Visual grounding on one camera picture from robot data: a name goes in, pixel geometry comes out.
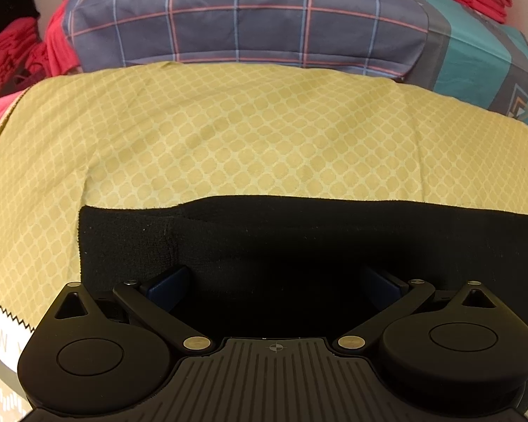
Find black pants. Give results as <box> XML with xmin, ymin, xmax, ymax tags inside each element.
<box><xmin>78</xmin><ymin>194</ymin><xmax>528</xmax><ymax>344</ymax></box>

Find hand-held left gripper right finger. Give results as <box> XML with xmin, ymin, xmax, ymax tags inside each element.
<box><xmin>335</xmin><ymin>266</ymin><xmax>502</xmax><ymax>354</ymax></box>

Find red knitted cloth pile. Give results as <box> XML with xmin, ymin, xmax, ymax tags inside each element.
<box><xmin>0</xmin><ymin>17</ymin><xmax>54</xmax><ymax>103</ymax></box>

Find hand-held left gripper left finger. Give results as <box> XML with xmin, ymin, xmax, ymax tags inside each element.
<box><xmin>48</xmin><ymin>266</ymin><xmax>214</xmax><ymax>354</ymax></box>

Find blue plaid pillow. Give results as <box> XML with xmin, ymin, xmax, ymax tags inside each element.
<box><xmin>66</xmin><ymin>0</ymin><xmax>528</xmax><ymax>133</ymax></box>

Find yellow white patterned bedspread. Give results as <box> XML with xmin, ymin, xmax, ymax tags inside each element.
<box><xmin>0</xmin><ymin>62</ymin><xmax>528</xmax><ymax>422</ymax></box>

